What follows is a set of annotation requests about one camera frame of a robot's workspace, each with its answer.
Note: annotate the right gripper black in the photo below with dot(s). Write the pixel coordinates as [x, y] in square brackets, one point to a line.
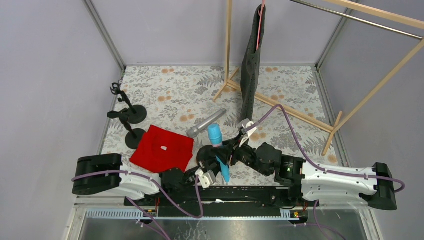
[230, 152]

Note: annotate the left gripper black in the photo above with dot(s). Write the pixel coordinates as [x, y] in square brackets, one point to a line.
[205, 164]

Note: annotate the blue microphone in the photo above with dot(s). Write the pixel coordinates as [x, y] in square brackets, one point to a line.
[216, 140]

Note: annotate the silver microphone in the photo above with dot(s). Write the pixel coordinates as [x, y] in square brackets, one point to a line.
[197, 129]

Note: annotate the black mic stand moved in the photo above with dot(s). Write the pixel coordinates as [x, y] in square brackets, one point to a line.
[205, 155]

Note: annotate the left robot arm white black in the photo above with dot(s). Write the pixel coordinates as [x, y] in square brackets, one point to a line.
[107, 173]

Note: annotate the black mic stand front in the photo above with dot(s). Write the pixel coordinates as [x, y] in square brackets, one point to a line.
[134, 136]

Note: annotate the black mic stand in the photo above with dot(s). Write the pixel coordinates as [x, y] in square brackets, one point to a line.
[137, 113]
[134, 136]

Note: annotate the black mic stand rear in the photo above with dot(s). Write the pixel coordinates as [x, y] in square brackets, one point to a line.
[137, 113]

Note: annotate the red folded cloth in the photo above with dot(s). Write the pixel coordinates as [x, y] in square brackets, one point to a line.
[161, 150]

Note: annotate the dark grey hanging garment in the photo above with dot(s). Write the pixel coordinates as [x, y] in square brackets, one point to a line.
[250, 67]

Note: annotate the pink clothes hanger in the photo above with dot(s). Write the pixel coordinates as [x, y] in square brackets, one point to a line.
[260, 13]

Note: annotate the metal rack rod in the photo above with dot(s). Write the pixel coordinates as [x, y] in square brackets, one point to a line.
[359, 20]

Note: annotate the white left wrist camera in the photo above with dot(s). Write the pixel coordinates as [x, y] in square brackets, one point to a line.
[206, 179]

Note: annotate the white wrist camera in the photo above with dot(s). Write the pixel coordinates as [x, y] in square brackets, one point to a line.
[247, 128]
[206, 179]

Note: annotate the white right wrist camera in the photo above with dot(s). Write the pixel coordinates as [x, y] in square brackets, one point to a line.
[247, 128]

